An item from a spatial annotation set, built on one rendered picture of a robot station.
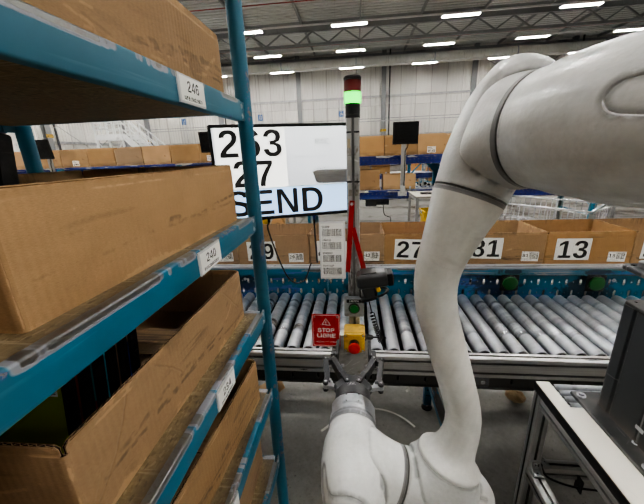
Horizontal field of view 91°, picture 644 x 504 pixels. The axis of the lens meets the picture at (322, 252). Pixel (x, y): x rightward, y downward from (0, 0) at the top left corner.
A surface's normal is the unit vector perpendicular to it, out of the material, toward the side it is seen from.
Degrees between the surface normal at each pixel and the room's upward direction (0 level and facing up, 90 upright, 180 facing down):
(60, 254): 91
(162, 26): 91
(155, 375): 90
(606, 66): 55
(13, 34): 90
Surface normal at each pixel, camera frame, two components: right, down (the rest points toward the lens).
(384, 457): 0.41, -0.80
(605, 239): -0.09, 0.30
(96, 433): 0.99, 0.00
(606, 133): -0.92, 0.27
